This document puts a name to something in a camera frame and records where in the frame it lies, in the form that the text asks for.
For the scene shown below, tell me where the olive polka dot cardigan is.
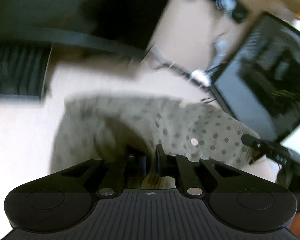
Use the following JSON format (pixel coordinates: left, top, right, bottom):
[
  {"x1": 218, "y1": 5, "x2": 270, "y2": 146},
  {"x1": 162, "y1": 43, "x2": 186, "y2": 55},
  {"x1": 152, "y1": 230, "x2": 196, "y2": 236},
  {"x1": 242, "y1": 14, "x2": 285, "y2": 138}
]
[{"x1": 50, "y1": 95, "x2": 257, "y2": 173}]

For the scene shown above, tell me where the black monitor on right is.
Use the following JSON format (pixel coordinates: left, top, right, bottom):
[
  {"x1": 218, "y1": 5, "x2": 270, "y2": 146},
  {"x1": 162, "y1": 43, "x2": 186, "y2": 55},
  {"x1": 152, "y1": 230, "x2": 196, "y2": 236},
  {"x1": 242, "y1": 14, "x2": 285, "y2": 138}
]
[{"x1": 211, "y1": 12, "x2": 300, "y2": 142}]

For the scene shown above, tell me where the black monitor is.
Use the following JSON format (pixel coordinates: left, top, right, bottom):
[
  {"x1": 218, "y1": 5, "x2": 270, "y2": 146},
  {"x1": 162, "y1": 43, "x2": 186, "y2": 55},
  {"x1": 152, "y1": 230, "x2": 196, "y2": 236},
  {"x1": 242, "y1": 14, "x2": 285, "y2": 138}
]
[
  {"x1": 0, "y1": 0, "x2": 169, "y2": 57},
  {"x1": 211, "y1": 12, "x2": 300, "y2": 142}
]

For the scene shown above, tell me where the black keyboard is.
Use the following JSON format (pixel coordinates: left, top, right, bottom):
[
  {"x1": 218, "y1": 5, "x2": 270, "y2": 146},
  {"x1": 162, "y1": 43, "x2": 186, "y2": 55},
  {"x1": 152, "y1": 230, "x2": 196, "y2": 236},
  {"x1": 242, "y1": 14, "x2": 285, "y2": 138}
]
[{"x1": 0, "y1": 41, "x2": 52, "y2": 101}]

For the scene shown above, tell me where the black monitor on left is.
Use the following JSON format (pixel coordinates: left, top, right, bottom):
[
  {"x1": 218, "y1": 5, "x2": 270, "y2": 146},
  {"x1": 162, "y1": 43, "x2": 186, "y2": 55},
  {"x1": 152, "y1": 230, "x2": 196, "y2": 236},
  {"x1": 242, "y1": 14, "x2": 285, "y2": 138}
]
[{"x1": 0, "y1": 0, "x2": 169, "y2": 57}]

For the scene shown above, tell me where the grey and black cable bundle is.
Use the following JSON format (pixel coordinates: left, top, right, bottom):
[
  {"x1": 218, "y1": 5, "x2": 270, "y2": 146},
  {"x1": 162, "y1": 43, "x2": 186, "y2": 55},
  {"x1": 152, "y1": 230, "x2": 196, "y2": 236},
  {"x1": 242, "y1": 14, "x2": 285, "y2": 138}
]
[{"x1": 144, "y1": 29, "x2": 231, "y2": 103}]

